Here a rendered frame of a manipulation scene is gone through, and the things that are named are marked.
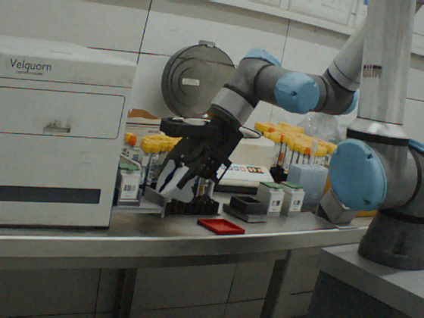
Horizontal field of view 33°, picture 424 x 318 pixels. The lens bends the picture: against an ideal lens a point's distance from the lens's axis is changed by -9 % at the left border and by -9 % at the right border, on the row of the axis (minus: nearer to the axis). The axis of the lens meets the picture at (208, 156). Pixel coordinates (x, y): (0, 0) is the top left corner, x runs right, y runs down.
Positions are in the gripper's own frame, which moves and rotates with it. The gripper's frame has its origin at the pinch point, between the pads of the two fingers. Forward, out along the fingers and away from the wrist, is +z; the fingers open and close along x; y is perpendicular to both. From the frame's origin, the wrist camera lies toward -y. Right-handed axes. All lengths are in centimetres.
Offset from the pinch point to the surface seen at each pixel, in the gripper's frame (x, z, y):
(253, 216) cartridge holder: -1.4, -8.8, 22.2
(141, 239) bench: -8.4, 8.5, -4.6
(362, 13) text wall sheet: 59, -99, 74
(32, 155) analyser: -4.4, 8.2, -30.6
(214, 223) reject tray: -1.9, -2.7, 13.8
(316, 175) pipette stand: 6.1, -27.4, 40.1
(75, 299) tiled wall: 59, 35, 44
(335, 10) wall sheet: 59, -90, 63
